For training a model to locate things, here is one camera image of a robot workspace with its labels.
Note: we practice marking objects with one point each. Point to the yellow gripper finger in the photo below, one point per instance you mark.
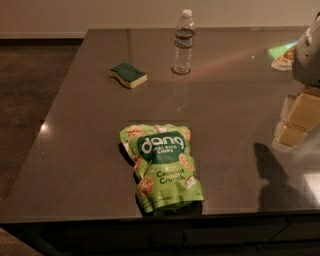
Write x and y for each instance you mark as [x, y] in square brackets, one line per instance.
[300, 114]

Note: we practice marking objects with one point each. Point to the green rice chip bag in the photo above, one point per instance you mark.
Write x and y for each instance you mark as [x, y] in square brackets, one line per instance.
[164, 167]

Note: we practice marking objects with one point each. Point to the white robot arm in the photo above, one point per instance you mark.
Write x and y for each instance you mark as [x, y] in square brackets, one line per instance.
[303, 59]

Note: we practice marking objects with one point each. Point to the green and yellow sponge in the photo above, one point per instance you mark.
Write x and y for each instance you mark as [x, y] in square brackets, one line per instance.
[128, 75]

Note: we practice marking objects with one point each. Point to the dark cabinet drawers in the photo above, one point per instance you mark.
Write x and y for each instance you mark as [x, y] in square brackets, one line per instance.
[247, 235]

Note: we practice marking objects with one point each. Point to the clear plastic water bottle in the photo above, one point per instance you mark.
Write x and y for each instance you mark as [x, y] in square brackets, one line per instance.
[184, 42]

